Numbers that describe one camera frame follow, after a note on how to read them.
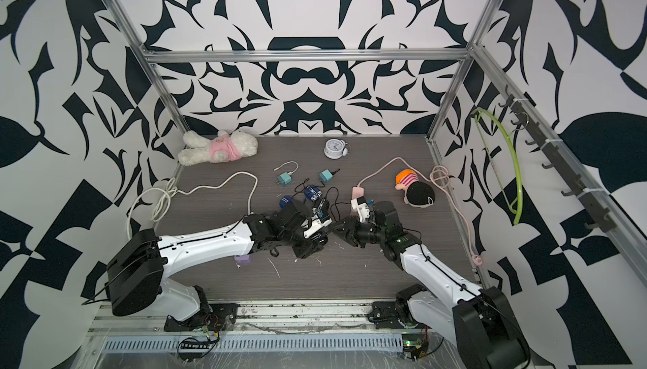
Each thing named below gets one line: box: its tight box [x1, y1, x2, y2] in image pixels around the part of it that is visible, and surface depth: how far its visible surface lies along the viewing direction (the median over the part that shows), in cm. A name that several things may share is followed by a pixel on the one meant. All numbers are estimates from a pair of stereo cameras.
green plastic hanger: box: [470, 107, 524, 226], surface depth 69 cm
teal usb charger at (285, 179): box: [278, 171, 293, 187], surface depth 105 cm
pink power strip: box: [351, 186, 365, 200], surface depth 101 cm
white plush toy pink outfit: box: [178, 130, 259, 166], surface depth 107 cm
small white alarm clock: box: [323, 138, 351, 160], surface depth 114 cm
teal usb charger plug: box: [318, 168, 334, 183], surface depth 107 cm
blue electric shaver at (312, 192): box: [304, 184, 322, 201], surface depth 101 cm
